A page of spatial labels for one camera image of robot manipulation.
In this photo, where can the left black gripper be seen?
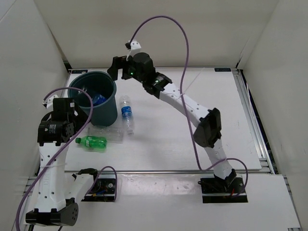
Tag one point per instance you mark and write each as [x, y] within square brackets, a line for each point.
[80, 118]

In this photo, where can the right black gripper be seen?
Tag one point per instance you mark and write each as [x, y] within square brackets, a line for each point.
[118, 62]

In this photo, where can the short blue-label water bottle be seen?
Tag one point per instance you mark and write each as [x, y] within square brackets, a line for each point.
[98, 99]

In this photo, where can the green plastic soda bottle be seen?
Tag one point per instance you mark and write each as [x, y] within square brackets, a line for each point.
[92, 142]

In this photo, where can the tall blue-label water bottle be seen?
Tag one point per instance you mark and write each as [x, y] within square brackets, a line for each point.
[127, 116]

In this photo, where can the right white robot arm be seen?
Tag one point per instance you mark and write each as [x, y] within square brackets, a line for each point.
[206, 121]

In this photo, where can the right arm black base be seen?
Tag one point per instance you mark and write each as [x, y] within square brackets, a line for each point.
[213, 193]

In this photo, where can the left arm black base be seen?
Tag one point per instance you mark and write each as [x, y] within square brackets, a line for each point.
[104, 189]

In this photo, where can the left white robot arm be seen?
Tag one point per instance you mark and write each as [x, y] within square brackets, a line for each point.
[57, 204]

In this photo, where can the dark teal plastic bin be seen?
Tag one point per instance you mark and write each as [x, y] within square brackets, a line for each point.
[102, 90]

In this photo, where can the clear crushed plastic bottle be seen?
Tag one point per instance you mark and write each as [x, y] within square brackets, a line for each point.
[112, 134]

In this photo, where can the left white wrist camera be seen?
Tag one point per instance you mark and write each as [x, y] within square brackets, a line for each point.
[47, 103]

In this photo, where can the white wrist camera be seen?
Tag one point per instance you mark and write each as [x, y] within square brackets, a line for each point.
[133, 47]
[47, 103]

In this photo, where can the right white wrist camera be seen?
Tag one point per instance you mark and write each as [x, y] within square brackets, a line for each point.
[133, 47]

